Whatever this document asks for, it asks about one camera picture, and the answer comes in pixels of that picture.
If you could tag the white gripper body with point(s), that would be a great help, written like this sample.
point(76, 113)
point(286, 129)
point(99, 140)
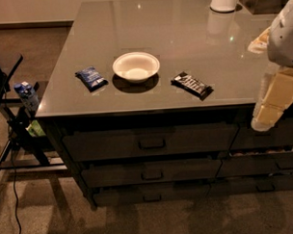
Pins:
point(285, 40)

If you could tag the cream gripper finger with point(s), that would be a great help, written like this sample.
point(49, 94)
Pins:
point(265, 117)

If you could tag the grey drawer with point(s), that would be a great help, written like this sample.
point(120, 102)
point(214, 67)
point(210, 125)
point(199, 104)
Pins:
point(150, 193)
point(255, 165)
point(252, 185)
point(130, 143)
point(279, 135)
point(144, 173)

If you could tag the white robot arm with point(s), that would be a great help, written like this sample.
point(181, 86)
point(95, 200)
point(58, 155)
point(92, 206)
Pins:
point(277, 41)

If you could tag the black chocolate bar wrapper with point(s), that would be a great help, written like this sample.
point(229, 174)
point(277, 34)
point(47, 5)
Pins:
point(192, 85)

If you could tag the white cylindrical container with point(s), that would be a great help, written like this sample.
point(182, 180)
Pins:
point(223, 6)

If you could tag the white round bowl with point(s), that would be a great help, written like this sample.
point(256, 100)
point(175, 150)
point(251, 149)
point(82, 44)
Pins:
point(136, 67)

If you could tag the blue snack packet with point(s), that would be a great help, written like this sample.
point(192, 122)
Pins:
point(91, 78)

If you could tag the green packet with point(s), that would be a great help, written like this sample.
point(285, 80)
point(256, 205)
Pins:
point(34, 129)

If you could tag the blue capped plastic bottle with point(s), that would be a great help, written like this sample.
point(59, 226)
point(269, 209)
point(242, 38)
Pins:
point(28, 96)

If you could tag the black metal stand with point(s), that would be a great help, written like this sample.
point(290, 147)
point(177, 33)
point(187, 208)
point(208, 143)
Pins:
point(22, 151)

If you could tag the dark cabinet frame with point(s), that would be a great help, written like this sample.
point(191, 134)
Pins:
point(58, 127)

